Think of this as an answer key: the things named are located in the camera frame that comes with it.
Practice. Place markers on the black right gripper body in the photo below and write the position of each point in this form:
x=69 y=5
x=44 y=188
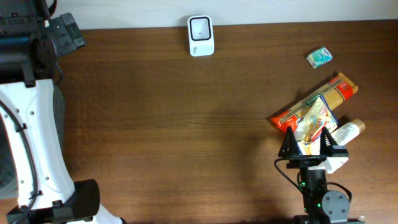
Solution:
x=313 y=180

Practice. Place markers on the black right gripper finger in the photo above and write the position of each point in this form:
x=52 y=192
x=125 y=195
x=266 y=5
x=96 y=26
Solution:
x=327 y=143
x=289 y=147

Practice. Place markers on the white shampoo tube gold cap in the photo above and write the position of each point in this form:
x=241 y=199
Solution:
x=348 y=132

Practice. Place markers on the cream foil pouch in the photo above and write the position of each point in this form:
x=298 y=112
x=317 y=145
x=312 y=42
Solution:
x=308 y=131

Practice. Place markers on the green tissue pack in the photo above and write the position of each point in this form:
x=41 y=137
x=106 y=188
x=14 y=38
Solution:
x=319 y=57

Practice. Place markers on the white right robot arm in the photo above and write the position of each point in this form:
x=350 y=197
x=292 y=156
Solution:
x=323 y=201

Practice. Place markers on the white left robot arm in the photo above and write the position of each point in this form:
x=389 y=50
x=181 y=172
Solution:
x=130 y=121

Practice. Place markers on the white barcode scanner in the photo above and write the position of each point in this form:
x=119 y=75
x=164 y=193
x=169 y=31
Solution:
x=200 y=36

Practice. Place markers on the grey plastic basket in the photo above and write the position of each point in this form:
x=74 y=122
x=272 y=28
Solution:
x=9 y=188

